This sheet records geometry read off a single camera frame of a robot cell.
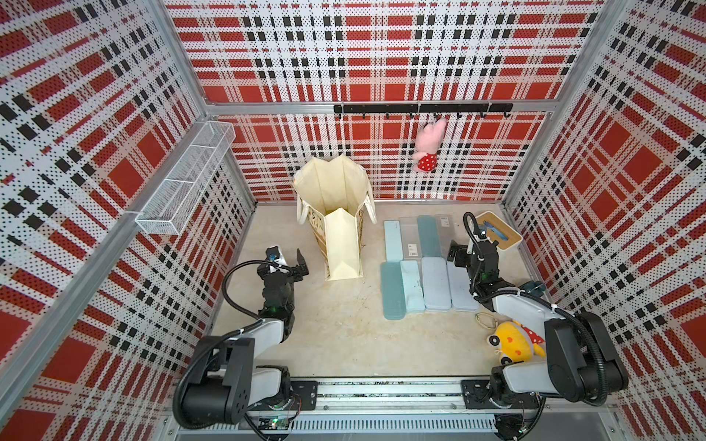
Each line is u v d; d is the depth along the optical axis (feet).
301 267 2.65
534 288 2.77
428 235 3.54
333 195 3.50
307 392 2.41
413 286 3.06
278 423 2.27
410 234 3.58
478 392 2.40
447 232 3.61
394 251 3.35
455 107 2.90
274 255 2.37
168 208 3.02
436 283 3.15
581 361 1.40
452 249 2.70
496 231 3.45
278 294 2.12
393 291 3.08
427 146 3.06
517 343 2.52
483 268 2.21
